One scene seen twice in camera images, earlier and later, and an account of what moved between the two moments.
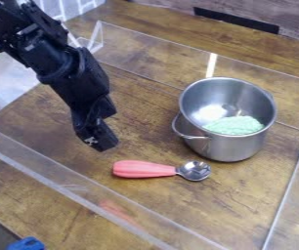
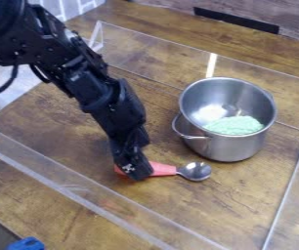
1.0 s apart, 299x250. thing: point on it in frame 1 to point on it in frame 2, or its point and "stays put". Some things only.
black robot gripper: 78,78 to 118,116
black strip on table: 237,20 stays put
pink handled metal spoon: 193,170 stays put
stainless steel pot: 225,112 stays put
